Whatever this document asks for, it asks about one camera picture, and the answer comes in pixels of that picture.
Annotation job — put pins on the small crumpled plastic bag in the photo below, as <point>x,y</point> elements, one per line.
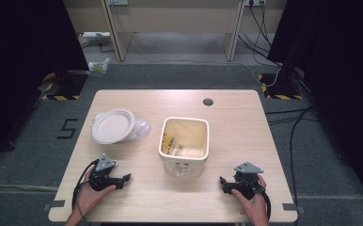
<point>98,67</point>

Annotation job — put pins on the white power strip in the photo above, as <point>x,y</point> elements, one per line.
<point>96,34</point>

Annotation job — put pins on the grey tape strip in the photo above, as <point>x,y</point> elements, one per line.
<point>55,204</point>
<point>292,207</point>

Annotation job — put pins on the round cream bin lid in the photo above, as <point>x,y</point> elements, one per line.
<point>113,126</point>

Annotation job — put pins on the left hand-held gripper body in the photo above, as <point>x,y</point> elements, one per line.
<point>102,179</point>

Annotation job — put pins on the black curtain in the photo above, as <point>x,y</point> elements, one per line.
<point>342,62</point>
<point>23,62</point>

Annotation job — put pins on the cream square trash bin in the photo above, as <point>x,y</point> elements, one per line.
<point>183,147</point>

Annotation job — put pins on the person's left hand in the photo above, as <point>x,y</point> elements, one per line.
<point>87,196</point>

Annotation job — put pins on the stand base with striped tape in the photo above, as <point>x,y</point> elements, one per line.
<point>280,89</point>
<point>65,88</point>

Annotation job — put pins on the clear plastic bag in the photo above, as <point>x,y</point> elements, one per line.
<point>140,128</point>

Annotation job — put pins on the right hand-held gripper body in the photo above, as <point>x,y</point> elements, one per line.
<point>245,183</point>

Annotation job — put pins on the person's right hand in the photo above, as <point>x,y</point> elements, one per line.
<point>255,207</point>

